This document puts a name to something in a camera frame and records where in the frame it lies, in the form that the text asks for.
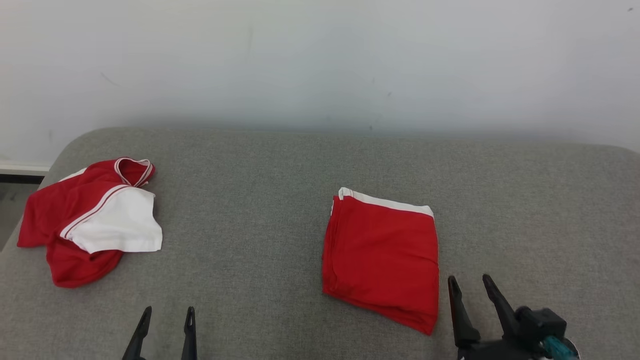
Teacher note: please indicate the grey metal wall bracket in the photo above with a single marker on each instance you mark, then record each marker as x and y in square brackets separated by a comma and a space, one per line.
[20, 168]

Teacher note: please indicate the red shorts white trim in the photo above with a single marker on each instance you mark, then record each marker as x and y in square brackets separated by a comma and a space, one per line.
[380, 255]

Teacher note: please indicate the red basketball jersey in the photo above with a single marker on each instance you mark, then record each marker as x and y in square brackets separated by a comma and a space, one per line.
[65, 210]

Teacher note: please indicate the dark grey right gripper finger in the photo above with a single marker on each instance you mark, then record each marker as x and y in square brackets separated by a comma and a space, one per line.
[461, 320]
[502, 310]

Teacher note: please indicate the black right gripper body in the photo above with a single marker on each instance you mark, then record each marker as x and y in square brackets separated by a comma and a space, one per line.
[530, 340]

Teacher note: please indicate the grey fabric sofa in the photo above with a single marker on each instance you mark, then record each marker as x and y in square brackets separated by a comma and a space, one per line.
[250, 225]

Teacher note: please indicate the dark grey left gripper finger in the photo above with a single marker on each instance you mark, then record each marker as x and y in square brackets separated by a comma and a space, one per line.
[140, 340]
[189, 340]

